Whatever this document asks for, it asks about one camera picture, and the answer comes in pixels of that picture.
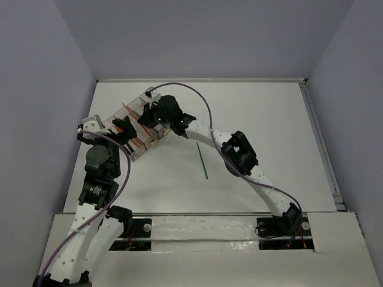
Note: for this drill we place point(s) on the teal chopstick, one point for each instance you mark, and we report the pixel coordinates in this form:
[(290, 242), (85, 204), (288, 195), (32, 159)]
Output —
[(202, 161)]

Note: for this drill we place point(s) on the orange chopstick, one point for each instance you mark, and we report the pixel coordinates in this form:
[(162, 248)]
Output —
[(131, 112)]

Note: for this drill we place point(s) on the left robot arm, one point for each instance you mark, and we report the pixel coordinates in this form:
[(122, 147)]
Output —
[(98, 222)]

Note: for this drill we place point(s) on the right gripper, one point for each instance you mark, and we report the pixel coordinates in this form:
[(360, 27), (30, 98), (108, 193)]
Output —
[(146, 118)]

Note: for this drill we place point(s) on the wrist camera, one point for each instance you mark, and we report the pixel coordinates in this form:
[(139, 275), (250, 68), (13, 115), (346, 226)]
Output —
[(152, 94), (93, 124)]

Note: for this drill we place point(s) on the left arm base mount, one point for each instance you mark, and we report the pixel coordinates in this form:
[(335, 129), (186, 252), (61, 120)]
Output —
[(138, 239)]

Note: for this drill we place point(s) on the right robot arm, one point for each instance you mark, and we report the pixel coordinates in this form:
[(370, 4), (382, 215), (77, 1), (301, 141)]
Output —
[(237, 153)]

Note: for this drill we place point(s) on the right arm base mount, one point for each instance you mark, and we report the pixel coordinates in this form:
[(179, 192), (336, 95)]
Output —
[(272, 237)]

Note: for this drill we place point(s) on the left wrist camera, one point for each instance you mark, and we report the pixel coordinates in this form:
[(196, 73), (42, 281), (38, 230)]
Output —
[(93, 124)]

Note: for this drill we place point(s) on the yellow knife green handle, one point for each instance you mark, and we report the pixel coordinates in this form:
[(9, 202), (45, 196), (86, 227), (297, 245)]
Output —
[(131, 150)]

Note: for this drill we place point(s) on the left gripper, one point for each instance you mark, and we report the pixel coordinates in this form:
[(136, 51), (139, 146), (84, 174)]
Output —
[(118, 131)]

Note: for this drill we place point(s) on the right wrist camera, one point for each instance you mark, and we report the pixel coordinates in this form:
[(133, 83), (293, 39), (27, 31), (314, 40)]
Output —
[(152, 94)]

